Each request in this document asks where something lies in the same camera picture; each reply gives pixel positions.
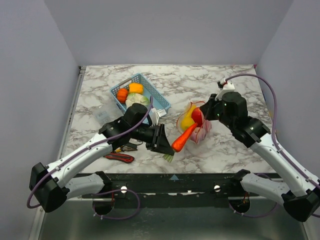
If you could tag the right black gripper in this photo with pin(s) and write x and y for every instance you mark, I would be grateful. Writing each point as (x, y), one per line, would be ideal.
(208, 110)

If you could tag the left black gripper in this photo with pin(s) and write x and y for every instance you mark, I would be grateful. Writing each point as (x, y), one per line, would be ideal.
(159, 142)

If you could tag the red apple toy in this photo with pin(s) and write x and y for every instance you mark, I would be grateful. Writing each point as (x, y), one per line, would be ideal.
(198, 116)

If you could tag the clear zip top bag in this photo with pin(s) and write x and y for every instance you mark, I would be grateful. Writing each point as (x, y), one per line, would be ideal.
(197, 103)

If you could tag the orange carrot toy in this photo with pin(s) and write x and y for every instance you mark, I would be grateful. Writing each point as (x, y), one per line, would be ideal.
(180, 142)

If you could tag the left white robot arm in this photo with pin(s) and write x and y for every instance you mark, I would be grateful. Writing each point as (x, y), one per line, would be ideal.
(56, 182)

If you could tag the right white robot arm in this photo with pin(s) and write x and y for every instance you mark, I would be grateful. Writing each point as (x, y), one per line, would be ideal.
(299, 191)

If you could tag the red utility knife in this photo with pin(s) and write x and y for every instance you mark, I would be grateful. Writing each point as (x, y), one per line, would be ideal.
(120, 157)

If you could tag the blue plastic basket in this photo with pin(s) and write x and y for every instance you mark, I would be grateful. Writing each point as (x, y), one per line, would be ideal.
(160, 103)

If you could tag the white cauliflower toy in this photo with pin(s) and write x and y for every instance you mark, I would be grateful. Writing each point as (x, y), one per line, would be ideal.
(133, 98)

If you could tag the yellow bell pepper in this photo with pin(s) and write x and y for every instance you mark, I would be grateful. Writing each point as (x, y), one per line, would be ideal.
(135, 88)

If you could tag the orange pumpkin toy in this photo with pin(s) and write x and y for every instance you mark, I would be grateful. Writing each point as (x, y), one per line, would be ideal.
(122, 95)

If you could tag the clear plastic screw box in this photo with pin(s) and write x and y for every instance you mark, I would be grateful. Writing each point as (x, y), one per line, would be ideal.
(104, 115)

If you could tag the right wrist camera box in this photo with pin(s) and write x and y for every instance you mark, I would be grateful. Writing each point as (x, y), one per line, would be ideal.
(226, 85)

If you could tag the yellow handled pliers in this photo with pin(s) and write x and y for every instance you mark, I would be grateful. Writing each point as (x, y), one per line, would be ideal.
(125, 148)

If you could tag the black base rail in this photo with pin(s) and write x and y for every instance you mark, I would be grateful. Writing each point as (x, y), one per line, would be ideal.
(179, 190)

